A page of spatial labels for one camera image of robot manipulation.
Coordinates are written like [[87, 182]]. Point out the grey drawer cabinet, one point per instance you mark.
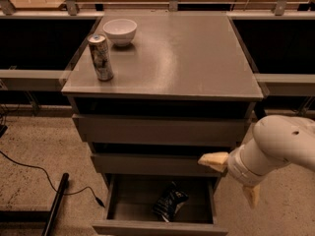
[[179, 65]]

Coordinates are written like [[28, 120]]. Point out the black metal stand leg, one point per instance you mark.
[[46, 218]]

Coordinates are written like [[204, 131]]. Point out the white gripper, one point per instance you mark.
[[236, 169]]

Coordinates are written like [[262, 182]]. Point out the grey open bottom drawer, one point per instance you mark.
[[130, 202]]

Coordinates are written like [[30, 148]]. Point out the blue chip bag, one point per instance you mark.
[[170, 202]]

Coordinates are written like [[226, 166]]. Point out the grey top drawer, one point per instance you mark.
[[109, 129]]

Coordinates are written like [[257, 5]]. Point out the white ceramic bowl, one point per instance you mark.
[[120, 31]]

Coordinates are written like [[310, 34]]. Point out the tall printed drink can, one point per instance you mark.
[[100, 56]]

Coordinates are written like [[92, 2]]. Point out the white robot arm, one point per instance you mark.
[[277, 141]]

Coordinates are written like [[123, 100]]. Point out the grey middle drawer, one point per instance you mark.
[[152, 164]]

